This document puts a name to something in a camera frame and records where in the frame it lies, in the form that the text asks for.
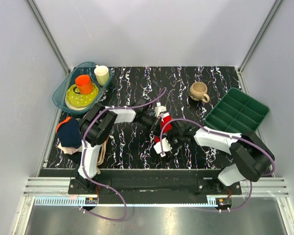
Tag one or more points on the yellow green dotted plate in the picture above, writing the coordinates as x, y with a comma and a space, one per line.
77, 101

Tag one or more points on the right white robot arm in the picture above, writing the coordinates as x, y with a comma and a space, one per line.
251, 157

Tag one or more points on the orange mug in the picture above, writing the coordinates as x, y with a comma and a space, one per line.
83, 85

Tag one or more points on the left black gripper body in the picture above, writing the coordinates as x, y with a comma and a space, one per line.
150, 123

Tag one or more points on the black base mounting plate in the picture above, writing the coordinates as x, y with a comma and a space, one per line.
190, 181

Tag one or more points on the teal transparent plastic basin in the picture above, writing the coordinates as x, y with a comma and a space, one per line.
86, 68

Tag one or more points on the cream yellow cup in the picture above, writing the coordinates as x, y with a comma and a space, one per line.
102, 74

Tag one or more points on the green divided organizer tray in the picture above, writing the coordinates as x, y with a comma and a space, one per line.
237, 112

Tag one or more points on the aluminium rail frame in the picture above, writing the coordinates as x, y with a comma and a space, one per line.
61, 192

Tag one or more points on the beige ceramic mug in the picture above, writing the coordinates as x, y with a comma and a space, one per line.
198, 92

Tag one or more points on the pile of mixed clothes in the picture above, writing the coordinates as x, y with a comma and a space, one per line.
71, 139

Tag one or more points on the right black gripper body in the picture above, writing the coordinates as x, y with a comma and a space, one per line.
176, 140

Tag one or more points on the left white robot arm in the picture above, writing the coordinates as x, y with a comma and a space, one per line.
112, 115

